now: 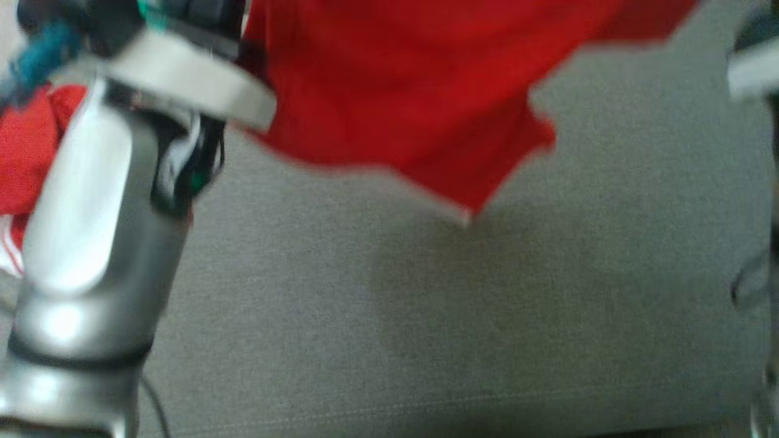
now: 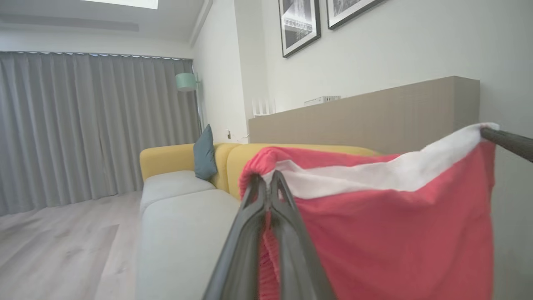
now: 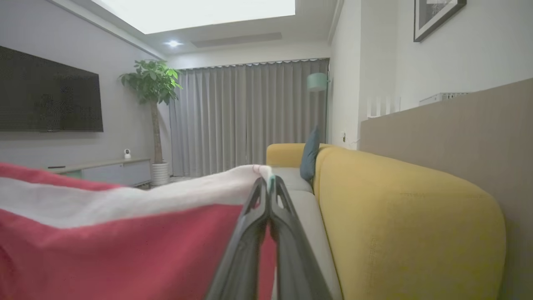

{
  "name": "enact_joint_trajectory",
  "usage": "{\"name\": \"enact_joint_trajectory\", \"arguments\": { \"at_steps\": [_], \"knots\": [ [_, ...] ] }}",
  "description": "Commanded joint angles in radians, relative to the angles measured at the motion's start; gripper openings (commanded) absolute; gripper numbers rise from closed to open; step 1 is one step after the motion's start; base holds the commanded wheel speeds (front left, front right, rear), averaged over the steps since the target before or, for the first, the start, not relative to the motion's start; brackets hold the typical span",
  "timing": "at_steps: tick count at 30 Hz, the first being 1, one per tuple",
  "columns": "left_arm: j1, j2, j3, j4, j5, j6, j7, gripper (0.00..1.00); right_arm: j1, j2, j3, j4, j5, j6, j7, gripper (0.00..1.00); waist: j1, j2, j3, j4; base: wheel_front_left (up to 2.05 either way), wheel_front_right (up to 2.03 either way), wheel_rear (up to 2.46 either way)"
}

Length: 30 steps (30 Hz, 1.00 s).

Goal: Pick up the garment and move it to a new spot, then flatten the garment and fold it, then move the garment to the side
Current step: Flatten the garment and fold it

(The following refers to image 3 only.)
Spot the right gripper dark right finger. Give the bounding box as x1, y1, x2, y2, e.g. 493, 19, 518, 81
269, 175, 334, 300

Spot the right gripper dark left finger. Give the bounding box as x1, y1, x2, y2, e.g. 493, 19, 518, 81
206, 177, 271, 300

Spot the red and white basketball jersey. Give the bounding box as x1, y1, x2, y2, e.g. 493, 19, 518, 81
0, 162, 277, 300

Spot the grey sofa seat cushion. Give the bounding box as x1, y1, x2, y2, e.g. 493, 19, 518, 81
273, 167, 314, 195
287, 190, 343, 300

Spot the teal throw pillow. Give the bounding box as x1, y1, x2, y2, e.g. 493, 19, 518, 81
300, 125, 321, 182

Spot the white ribbed plant pot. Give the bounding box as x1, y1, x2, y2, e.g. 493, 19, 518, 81
151, 162, 170, 186

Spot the yellow fabric sofa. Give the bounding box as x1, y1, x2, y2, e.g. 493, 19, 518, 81
266, 143, 506, 300

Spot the grey pleated curtain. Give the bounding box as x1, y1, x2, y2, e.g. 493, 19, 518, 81
169, 58, 330, 178

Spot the low grey television cabinet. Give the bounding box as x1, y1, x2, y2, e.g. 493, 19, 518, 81
45, 157, 152, 187

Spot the white slatted rack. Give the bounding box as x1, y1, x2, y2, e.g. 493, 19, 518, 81
366, 96, 402, 119

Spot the teal shade floor lamp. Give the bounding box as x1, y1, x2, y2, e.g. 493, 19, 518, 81
307, 73, 331, 144

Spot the green leafy indoor tree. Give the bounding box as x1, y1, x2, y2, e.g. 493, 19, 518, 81
119, 59, 184, 165

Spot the long ceiling air vent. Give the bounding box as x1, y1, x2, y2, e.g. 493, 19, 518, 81
192, 32, 283, 48

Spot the white flat box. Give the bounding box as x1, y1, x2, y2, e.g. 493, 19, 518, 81
418, 92, 471, 107

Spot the brown partition panel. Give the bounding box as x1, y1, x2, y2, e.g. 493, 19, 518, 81
360, 78, 533, 300

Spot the large bright ceiling light panel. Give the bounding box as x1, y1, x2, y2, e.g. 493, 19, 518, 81
92, 0, 296, 35

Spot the black flat screen television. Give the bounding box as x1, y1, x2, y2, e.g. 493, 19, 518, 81
0, 45, 104, 133

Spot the black framed wall picture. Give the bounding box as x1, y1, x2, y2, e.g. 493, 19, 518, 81
413, 0, 467, 43

